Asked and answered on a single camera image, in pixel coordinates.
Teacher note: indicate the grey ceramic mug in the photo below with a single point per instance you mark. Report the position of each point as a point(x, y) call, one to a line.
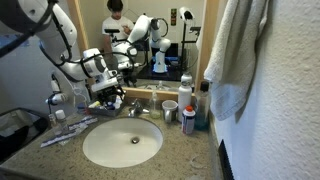
point(169, 110)

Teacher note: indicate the tall white bottle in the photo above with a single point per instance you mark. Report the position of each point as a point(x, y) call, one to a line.
point(184, 101)

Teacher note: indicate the chrome faucet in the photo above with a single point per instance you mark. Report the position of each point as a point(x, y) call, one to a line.
point(136, 108)

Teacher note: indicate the white wall hair dryer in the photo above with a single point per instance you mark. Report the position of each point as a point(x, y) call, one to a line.
point(55, 96)

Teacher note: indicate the small bottle with white cap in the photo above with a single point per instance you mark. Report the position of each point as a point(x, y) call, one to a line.
point(61, 120)

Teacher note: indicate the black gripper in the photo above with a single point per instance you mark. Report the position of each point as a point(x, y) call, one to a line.
point(108, 91)

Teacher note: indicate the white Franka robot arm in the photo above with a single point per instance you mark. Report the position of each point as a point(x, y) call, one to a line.
point(60, 30)

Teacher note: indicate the blue tube with white cap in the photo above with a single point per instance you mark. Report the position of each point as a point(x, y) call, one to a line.
point(116, 102)

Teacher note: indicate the dark toiletries basket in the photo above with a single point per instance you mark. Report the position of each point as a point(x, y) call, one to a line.
point(106, 110)

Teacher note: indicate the white oval sink basin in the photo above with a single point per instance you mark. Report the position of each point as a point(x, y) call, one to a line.
point(123, 141)

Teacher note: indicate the small clear bottle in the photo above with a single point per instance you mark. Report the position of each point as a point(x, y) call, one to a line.
point(52, 124)

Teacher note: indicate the blue mouthwash bottle black cap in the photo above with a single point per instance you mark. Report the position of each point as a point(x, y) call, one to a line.
point(202, 108)

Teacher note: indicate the grey hanging towel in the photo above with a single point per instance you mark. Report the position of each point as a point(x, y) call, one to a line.
point(233, 56)

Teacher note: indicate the clear soap dispenser bottle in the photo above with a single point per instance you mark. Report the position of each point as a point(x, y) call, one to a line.
point(155, 106)

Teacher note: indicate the white can with red cap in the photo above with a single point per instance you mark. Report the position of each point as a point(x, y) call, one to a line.
point(188, 120)

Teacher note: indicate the black wall vent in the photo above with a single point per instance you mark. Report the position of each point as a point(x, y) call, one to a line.
point(225, 161)

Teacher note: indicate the wood framed wall mirror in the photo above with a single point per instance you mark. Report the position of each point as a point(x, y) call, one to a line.
point(143, 43)

